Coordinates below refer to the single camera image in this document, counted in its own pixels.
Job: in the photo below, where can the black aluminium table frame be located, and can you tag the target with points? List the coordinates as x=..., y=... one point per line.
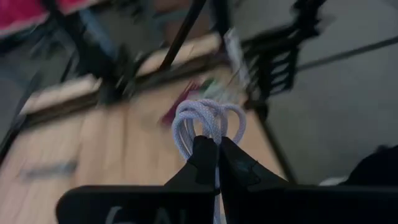
x=183, y=31

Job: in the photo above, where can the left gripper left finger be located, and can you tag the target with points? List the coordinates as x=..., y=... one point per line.
x=192, y=174

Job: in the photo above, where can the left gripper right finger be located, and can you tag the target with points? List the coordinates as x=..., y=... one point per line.
x=248, y=180

